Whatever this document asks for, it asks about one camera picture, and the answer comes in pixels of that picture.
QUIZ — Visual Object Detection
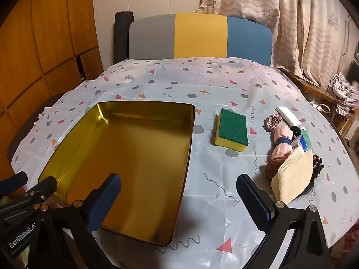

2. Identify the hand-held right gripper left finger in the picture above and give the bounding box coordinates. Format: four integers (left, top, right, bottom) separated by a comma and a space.
28, 173, 122, 269

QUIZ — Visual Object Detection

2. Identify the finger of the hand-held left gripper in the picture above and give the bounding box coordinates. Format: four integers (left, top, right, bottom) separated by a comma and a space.
0, 176, 58, 222
0, 171, 28, 195

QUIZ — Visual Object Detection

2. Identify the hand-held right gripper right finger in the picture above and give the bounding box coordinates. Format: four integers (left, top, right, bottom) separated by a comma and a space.
236, 174, 331, 269

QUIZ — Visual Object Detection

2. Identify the brown plush toy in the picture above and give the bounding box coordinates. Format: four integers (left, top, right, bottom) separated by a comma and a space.
265, 160, 284, 181

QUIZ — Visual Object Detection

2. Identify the white sponge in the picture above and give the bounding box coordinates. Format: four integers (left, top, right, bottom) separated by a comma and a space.
271, 148, 316, 202

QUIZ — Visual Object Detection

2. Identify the gold tin box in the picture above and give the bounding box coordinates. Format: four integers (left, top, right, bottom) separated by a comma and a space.
38, 101, 195, 247

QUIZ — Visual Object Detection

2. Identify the blue tissue packet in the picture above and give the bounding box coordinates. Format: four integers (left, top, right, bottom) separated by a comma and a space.
291, 136, 309, 153

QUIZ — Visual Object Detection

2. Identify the pink towel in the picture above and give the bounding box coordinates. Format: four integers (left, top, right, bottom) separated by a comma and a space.
271, 125, 293, 163

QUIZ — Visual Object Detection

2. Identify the green and yellow sponge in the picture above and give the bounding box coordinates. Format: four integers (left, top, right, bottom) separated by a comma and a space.
215, 108, 249, 153

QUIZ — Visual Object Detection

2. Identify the pink patterned scrunchie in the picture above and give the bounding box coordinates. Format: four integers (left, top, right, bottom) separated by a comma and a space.
264, 114, 284, 133

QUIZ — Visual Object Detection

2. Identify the green and white bottle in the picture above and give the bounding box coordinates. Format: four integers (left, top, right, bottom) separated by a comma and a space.
297, 125, 312, 149

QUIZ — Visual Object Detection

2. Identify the white foam block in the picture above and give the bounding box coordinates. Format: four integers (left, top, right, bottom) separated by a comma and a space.
276, 106, 302, 126

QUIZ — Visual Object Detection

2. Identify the pink cloth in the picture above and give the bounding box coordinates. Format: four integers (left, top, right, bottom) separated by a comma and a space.
339, 224, 359, 258

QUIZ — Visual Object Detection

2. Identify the patterned white tablecloth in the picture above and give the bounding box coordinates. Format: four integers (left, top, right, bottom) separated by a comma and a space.
7, 57, 354, 269

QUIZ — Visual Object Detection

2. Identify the wooden side table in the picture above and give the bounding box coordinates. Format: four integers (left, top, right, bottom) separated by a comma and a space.
276, 67, 337, 124

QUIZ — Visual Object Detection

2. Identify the pile of patterned clothes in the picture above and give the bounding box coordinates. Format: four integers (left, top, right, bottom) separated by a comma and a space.
328, 73, 359, 115

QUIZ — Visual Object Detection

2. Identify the orange wooden wardrobe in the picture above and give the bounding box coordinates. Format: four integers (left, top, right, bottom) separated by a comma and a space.
0, 0, 104, 157

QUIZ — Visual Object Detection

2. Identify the colourful striped chair back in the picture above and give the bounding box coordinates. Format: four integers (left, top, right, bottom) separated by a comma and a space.
129, 13, 273, 67

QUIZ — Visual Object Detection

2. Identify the beige patterned curtain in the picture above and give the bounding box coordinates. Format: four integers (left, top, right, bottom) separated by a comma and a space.
200, 0, 359, 85

